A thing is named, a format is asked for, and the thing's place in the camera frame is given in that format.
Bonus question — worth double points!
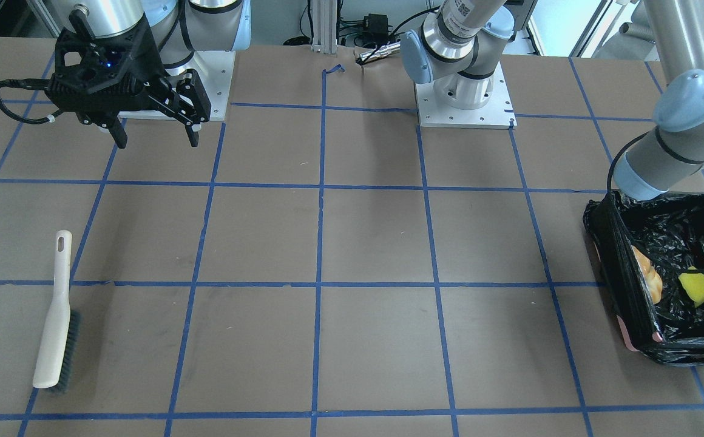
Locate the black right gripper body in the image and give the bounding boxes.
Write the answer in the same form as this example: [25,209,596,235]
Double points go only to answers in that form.
[45,18,167,124]

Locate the yellow orange potato toy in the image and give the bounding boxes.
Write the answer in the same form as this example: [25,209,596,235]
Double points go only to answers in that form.
[631,246,663,304]

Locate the black box behind table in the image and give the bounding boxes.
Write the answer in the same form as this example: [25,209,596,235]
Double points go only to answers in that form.
[362,13,390,38]

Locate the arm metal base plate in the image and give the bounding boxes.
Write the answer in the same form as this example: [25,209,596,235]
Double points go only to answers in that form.
[118,50,236,121]
[414,64,518,129]

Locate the black lined trash bin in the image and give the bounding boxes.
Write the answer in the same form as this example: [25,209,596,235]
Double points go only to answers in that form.
[583,190,704,366]

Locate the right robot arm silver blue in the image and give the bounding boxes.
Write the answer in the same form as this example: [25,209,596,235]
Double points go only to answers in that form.
[44,1,252,148]

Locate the metal cable connector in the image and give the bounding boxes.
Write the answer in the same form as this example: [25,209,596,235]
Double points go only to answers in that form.
[355,41,401,66]

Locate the beige hand brush black bristles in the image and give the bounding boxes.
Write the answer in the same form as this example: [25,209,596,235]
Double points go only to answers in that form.
[32,229,82,393]

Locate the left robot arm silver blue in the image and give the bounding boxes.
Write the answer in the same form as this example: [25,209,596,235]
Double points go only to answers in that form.
[400,1,704,201]

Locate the yellow sponge piece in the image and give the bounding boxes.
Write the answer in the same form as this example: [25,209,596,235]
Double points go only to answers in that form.
[679,266,704,307]

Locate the aluminium frame post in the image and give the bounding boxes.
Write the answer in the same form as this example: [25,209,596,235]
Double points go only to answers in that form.
[308,1,341,56]

